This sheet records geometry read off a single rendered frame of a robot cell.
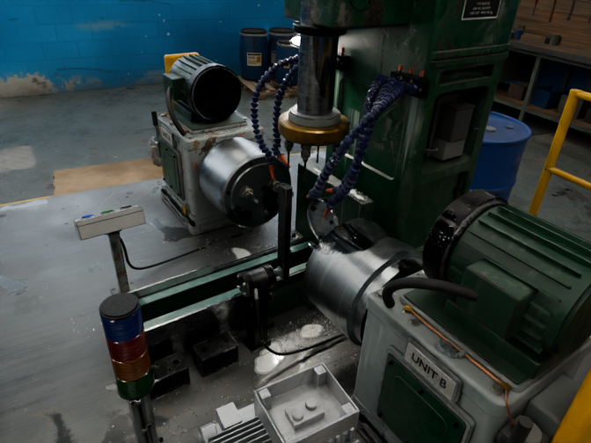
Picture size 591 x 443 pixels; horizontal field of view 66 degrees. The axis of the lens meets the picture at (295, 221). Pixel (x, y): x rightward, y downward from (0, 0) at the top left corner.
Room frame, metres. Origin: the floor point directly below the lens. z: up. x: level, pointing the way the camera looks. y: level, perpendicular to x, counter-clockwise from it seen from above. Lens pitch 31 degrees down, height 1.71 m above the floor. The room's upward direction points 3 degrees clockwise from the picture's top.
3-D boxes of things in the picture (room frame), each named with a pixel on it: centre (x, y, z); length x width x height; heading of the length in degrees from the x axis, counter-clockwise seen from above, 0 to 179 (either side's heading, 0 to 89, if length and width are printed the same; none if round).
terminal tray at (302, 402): (0.43, -0.03, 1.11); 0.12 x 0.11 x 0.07; 120
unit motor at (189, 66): (1.59, 0.39, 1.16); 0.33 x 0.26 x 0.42; 35
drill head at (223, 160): (1.38, 0.20, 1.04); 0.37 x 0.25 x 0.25; 35
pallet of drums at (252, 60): (6.34, 0.21, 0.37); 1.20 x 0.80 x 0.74; 114
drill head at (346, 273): (0.82, -0.19, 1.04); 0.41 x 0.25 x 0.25; 35
